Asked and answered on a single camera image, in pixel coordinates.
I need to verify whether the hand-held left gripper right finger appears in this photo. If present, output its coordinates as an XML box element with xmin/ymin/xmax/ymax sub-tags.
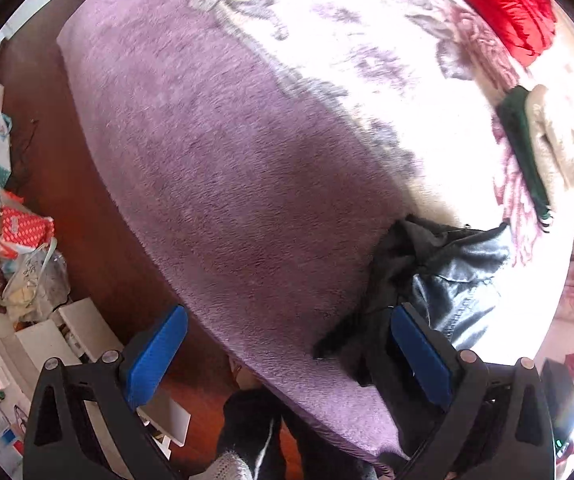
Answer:
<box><xmin>390</xmin><ymin>302</ymin><xmax>556</xmax><ymax>480</ymax></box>

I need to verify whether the person's left leg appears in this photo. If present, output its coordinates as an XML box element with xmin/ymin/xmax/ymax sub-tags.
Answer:
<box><xmin>214</xmin><ymin>357</ymin><xmax>288</xmax><ymax>480</ymax></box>

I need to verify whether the clear plastic bag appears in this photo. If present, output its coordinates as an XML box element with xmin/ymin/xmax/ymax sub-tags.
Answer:
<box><xmin>0</xmin><ymin>246</ymin><xmax>71</xmax><ymax>324</ymax></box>

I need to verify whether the red patterned bag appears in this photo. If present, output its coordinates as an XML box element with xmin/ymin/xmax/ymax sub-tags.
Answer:
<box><xmin>0</xmin><ymin>186</ymin><xmax>56</xmax><ymax>261</ymax></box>

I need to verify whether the purple floral blanket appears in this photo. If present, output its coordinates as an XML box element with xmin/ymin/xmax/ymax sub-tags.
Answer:
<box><xmin>57</xmin><ymin>0</ymin><xmax>574</xmax><ymax>467</ymax></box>

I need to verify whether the black leather jacket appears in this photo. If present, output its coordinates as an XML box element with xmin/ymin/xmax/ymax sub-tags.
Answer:
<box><xmin>313</xmin><ymin>215</ymin><xmax>513</xmax><ymax>467</ymax></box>

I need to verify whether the dark green garment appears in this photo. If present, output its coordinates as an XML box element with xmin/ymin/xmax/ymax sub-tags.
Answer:
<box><xmin>496</xmin><ymin>85</ymin><xmax>554</xmax><ymax>234</ymax></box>

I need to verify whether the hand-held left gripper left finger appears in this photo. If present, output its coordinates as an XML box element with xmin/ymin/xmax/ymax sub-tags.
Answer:
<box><xmin>23</xmin><ymin>304</ymin><xmax>190</xmax><ymax>480</ymax></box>

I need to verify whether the white fuzzy sweater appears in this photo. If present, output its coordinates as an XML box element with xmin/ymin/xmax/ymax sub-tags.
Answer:
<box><xmin>524</xmin><ymin>84</ymin><xmax>574</xmax><ymax>197</ymax></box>

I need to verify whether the red quilt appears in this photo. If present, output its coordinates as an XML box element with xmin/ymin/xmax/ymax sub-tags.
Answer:
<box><xmin>437</xmin><ymin>0</ymin><xmax>559</xmax><ymax>68</ymax></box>

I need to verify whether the white storage box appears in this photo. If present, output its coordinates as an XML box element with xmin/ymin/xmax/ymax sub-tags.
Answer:
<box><xmin>16</xmin><ymin>296</ymin><xmax>124</xmax><ymax>367</ymax></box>

